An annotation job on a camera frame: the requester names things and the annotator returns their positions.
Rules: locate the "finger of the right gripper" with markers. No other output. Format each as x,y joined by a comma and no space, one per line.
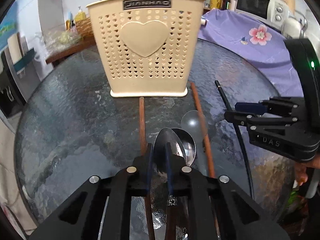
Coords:
248,107
252,121

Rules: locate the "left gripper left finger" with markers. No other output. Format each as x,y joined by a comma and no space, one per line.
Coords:
149,154

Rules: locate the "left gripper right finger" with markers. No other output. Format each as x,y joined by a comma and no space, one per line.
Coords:
168,154

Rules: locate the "metal spoon wooden handle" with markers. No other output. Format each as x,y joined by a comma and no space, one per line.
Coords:
167,135

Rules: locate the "black chopstick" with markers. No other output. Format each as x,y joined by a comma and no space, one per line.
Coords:
240,139

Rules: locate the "brown wooden chopstick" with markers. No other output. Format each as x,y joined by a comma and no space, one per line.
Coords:
204,131
143,149

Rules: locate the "person's right hand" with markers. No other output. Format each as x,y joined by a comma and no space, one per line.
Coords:
301,176

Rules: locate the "purple floral cloth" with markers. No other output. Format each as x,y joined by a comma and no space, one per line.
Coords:
254,41

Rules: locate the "white thermos jug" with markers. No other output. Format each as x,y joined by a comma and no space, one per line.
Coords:
294,29

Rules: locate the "white microwave oven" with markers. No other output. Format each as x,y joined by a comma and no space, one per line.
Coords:
271,12

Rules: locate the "cream plastic utensil holder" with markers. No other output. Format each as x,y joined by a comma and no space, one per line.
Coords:
146,46

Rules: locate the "dark glass bottle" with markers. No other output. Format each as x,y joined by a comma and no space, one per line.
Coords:
225,4

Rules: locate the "wooden counter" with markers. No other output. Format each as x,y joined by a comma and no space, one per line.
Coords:
57,58

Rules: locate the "woven basin sink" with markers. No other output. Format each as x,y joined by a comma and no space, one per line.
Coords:
84,28

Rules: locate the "clear plastic bag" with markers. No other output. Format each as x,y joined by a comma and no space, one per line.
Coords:
57,41

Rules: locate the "yellow soap bottle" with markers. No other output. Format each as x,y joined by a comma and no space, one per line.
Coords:
80,16

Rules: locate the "beige cloth cover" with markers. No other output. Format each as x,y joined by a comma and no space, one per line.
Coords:
11,198

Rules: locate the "water dispenser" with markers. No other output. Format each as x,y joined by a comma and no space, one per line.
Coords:
18,81

